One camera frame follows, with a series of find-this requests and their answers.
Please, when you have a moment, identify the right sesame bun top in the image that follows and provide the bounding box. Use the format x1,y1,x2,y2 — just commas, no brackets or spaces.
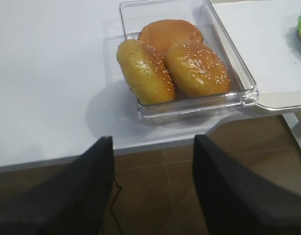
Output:
165,41,231,97

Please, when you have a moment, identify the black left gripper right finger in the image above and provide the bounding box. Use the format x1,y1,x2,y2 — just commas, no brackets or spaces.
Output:
192,135,301,235

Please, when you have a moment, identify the white metal baking tray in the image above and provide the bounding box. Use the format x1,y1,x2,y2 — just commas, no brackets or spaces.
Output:
208,0,301,116

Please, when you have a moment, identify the left sesame bun top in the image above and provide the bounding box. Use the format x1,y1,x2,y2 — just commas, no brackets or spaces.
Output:
116,39,176,106

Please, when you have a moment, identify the sesame bun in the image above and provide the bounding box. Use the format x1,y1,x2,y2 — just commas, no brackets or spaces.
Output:
116,39,176,106
165,41,231,97

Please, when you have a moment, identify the white parchment paper sheet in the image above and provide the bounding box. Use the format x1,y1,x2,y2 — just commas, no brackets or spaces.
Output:
211,1,301,94

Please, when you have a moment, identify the thin black cable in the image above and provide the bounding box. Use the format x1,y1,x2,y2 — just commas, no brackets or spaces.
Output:
109,179,123,235

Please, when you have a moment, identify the clear plastic bun container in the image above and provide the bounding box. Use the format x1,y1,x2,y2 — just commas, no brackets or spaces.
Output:
116,0,258,125

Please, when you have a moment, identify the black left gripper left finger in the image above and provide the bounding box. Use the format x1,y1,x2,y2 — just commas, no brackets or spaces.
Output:
0,137,115,235

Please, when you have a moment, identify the plain brown bun bottom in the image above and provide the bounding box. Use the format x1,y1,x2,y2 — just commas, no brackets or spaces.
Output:
138,19,204,55

